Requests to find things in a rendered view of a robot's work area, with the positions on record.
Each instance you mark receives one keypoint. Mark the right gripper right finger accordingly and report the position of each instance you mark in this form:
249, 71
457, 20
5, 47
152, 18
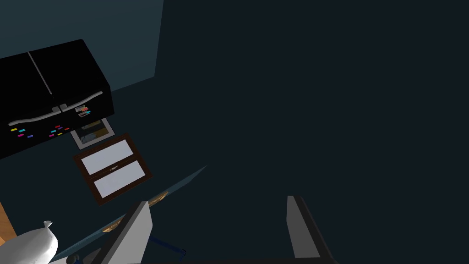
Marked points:
303, 234

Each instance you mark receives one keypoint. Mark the grey framed wall picture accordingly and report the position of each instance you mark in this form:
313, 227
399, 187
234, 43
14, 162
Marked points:
93, 134

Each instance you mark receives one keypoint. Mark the dark framed window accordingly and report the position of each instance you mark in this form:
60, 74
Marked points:
113, 168

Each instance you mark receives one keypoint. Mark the black refrigerator with magnets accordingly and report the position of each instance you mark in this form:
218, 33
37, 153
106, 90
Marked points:
51, 91

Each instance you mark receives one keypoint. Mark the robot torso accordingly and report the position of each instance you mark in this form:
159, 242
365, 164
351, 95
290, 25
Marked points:
29, 245

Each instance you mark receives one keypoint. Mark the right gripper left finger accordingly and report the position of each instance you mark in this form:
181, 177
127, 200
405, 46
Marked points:
129, 235

